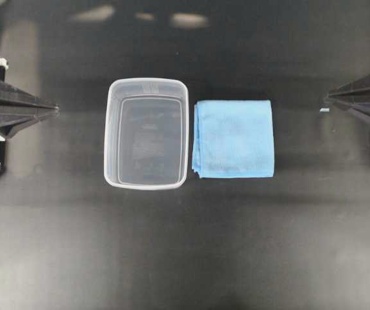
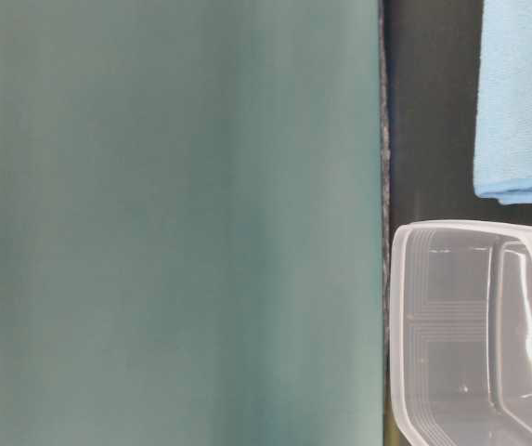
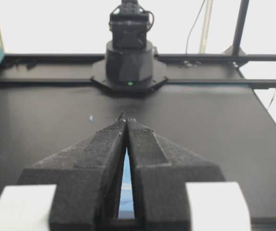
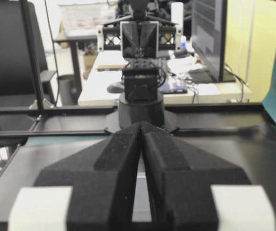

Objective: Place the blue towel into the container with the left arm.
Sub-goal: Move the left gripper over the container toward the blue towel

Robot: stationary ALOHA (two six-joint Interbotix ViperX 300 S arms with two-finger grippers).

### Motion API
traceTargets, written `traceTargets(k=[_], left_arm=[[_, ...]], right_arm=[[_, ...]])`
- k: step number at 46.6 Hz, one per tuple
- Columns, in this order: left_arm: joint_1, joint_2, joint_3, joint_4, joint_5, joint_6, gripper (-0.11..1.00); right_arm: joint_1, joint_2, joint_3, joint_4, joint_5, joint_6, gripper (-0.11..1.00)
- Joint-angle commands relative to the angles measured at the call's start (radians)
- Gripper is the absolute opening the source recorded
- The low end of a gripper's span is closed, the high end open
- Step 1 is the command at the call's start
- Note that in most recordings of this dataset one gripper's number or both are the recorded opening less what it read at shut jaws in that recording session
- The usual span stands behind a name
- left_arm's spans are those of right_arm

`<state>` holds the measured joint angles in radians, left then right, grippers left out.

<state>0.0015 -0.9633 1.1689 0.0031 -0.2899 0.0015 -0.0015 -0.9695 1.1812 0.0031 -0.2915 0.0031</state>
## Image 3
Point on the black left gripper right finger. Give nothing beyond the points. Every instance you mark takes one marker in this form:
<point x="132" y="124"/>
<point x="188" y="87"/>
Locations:
<point x="160" y="169"/>

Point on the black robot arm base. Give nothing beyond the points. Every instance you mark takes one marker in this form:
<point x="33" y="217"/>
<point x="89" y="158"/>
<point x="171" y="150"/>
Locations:
<point x="129" y="65"/>

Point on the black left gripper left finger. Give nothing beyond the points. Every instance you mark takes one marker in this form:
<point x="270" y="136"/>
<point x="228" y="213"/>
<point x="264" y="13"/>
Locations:
<point x="88" y="177"/>

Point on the blue towel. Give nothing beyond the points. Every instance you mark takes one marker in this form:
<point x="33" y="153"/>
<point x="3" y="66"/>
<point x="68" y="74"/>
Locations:
<point x="126" y="210"/>

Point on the black metal frame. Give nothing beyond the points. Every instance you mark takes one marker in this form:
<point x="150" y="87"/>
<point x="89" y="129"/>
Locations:
<point x="182" y="69"/>

